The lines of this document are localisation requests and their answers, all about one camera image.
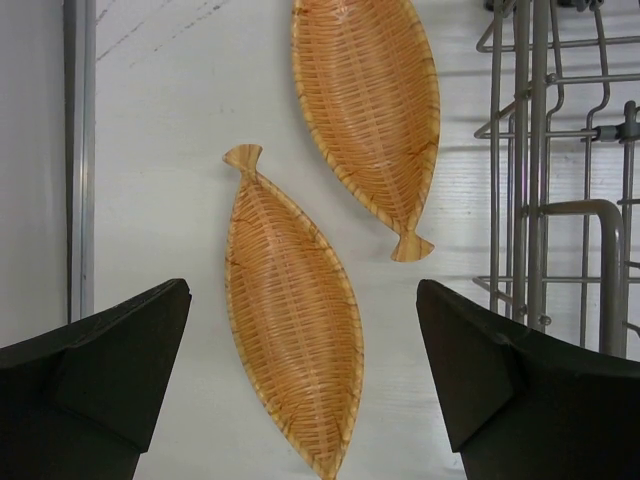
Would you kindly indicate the fish-shaped woven plate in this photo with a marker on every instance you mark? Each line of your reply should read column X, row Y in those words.
column 368, row 88
column 294, row 318

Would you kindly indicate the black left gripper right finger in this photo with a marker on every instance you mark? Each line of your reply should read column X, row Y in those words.
column 520, row 404

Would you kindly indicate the far fish-shaped woven plate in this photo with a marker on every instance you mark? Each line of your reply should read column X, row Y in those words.
column 368, row 88

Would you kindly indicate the grey wire dish rack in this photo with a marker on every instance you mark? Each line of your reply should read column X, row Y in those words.
column 563, row 138

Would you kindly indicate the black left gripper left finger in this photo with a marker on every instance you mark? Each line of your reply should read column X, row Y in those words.
column 82, row 401

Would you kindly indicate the aluminium table edge rail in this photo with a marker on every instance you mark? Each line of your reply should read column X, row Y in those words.
column 79, row 30

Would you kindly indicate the near fish-shaped woven plate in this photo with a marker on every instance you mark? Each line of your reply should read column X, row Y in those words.
column 294, row 318

